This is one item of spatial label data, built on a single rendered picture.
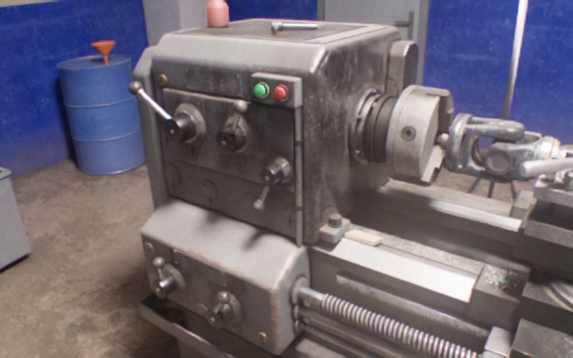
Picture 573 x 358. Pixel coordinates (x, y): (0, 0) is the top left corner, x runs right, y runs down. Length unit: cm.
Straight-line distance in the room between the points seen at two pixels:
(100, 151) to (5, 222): 129
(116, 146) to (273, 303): 289
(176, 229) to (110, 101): 250
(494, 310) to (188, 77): 92
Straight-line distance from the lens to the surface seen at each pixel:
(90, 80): 375
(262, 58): 111
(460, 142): 113
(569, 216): 96
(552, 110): 424
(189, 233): 135
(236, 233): 127
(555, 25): 414
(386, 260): 115
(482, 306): 107
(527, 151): 111
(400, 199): 145
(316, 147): 107
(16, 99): 423
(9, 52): 418
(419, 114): 111
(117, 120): 384
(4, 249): 291
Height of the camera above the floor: 149
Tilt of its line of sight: 25 degrees down
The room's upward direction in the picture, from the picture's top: 1 degrees counter-clockwise
